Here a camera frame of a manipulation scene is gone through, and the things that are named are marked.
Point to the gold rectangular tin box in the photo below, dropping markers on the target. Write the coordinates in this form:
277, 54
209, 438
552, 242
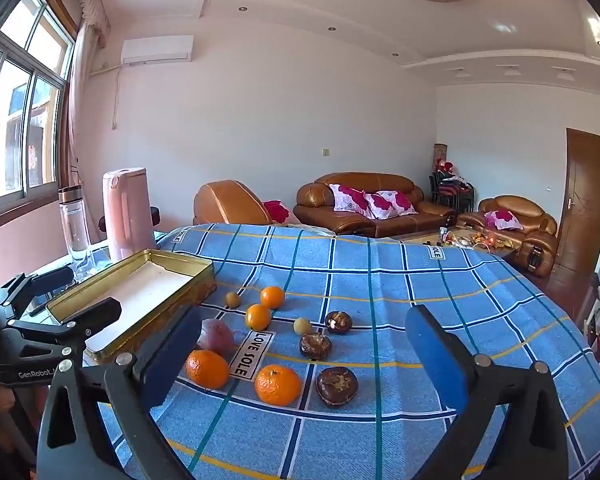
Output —
130, 290

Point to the cluttered coffee table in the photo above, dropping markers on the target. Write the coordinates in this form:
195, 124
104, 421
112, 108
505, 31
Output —
430, 240

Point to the window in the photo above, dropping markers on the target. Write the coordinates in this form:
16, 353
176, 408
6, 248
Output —
15, 110

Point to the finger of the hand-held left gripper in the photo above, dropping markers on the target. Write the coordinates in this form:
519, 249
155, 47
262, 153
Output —
55, 276
102, 310

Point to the pink curtain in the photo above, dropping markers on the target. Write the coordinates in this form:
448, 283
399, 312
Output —
75, 110

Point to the white air conditioner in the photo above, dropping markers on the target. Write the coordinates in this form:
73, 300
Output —
157, 50

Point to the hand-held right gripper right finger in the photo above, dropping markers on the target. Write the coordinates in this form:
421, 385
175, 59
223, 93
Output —
437, 355

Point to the brown leather sofa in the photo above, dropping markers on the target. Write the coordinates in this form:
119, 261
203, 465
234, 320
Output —
320, 200

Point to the small tan longan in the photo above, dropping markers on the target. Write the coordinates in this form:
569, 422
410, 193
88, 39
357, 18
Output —
233, 299
302, 326

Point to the brown leather armchair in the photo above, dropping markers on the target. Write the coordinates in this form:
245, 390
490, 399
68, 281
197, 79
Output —
230, 202
535, 220

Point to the pinkish purple fruit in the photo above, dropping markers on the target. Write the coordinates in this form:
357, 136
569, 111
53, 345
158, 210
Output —
215, 336

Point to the orange mandarin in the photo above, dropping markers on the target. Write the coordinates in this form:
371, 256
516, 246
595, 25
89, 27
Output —
277, 385
207, 369
272, 297
258, 317

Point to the brown wooden door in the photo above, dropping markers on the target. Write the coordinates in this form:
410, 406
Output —
580, 200

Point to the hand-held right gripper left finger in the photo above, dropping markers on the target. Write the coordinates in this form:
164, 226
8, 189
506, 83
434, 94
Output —
165, 360

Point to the clear glass bottle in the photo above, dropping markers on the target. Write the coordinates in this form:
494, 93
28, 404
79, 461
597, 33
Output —
74, 230

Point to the dark brown round fruit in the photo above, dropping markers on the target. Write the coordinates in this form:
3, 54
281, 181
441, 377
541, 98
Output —
338, 322
336, 385
315, 346

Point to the stacked dark chairs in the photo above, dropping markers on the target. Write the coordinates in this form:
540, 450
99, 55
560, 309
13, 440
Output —
452, 190

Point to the white red floral pillow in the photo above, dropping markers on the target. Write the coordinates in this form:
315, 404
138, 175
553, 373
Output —
350, 197
502, 220
392, 203

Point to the pink kettle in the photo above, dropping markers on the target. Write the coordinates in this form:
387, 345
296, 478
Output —
125, 210

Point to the blue plaid cloth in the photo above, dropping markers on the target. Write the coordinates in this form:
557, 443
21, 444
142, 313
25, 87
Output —
380, 285

